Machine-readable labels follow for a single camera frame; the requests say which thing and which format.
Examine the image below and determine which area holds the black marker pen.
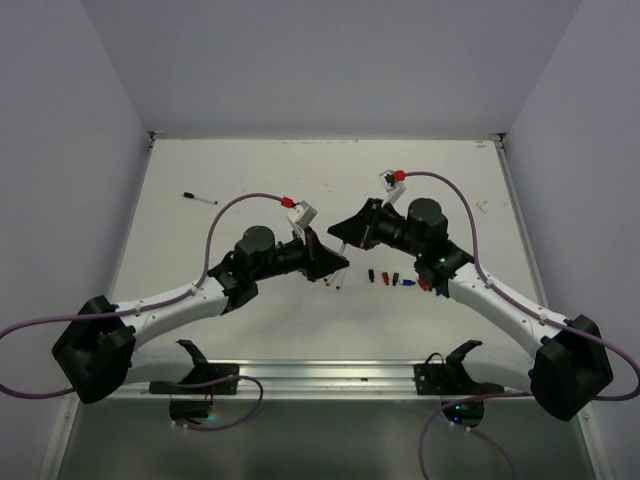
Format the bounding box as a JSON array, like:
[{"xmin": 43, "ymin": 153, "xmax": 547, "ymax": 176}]
[
  {"xmin": 335, "ymin": 268, "xmax": 348, "ymax": 290},
  {"xmin": 182, "ymin": 192, "xmax": 219, "ymax": 205}
]

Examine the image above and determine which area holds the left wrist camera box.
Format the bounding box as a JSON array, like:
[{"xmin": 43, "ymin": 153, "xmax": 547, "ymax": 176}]
[{"xmin": 286, "ymin": 201, "xmax": 317, "ymax": 236}]

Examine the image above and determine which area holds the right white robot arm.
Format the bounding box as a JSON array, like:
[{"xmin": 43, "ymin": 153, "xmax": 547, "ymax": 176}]
[{"xmin": 328, "ymin": 198, "xmax": 613, "ymax": 421}]

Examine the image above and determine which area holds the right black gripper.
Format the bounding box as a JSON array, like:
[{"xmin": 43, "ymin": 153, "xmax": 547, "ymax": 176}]
[{"xmin": 329, "ymin": 196, "xmax": 425, "ymax": 257}]

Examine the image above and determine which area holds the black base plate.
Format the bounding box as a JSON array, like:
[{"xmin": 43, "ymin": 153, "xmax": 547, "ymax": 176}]
[
  {"xmin": 413, "ymin": 363, "xmax": 505, "ymax": 396},
  {"xmin": 149, "ymin": 363, "xmax": 239, "ymax": 396}
]

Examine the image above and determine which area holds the left controller board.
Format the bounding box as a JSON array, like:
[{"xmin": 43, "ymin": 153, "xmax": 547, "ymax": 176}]
[{"xmin": 169, "ymin": 398, "xmax": 218, "ymax": 425}]

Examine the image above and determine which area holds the aluminium mounting rail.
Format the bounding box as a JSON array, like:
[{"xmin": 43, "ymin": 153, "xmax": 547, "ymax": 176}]
[{"xmin": 56, "ymin": 347, "xmax": 535, "ymax": 404}]

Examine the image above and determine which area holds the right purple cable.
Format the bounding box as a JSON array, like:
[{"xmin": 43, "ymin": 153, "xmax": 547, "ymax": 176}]
[{"xmin": 404, "ymin": 170, "xmax": 640, "ymax": 480}]

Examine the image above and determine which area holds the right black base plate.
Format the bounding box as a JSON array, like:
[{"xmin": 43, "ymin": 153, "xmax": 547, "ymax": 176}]
[{"xmin": 413, "ymin": 363, "xmax": 505, "ymax": 396}]

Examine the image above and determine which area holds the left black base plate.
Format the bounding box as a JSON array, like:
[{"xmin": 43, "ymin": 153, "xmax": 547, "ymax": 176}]
[{"xmin": 149, "ymin": 363, "xmax": 239, "ymax": 396}]

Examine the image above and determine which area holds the right controller board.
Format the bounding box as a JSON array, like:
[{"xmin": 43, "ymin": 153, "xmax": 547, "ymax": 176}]
[{"xmin": 443, "ymin": 400, "xmax": 485, "ymax": 428}]

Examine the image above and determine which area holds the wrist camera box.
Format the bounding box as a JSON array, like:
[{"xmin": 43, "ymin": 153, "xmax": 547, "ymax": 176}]
[
  {"xmin": 379, "ymin": 170, "xmax": 406, "ymax": 206},
  {"xmin": 286, "ymin": 201, "xmax": 317, "ymax": 236}
]

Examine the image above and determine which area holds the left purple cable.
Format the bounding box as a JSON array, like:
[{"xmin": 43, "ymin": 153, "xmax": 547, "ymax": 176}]
[{"xmin": 0, "ymin": 192, "xmax": 296, "ymax": 432}]

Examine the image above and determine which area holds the purple cable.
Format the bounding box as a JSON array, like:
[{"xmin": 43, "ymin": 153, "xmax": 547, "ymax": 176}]
[
  {"xmin": 404, "ymin": 170, "xmax": 640, "ymax": 480},
  {"xmin": 0, "ymin": 192, "xmax": 296, "ymax": 432}
]

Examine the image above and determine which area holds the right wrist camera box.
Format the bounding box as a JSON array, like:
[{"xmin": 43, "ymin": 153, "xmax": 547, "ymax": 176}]
[{"xmin": 379, "ymin": 170, "xmax": 406, "ymax": 206}]

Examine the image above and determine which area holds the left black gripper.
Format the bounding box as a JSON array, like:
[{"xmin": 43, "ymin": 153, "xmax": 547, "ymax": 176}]
[{"xmin": 253, "ymin": 225, "xmax": 349, "ymax": 282}]

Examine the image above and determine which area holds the controller board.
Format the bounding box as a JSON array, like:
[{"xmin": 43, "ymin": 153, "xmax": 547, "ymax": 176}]
[
  {"xmin": 169, "ymin": 398, "xmax": 218, "ymax": 425},
  {"xmin": 443, "ymin": 400, "xmax": 485, "ymax": 428}
]

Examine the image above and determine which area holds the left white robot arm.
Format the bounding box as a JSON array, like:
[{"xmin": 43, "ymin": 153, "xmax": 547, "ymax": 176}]
[{"xmin": 52, "ymin": 226, "xmax": 349, "ymax": 404}]

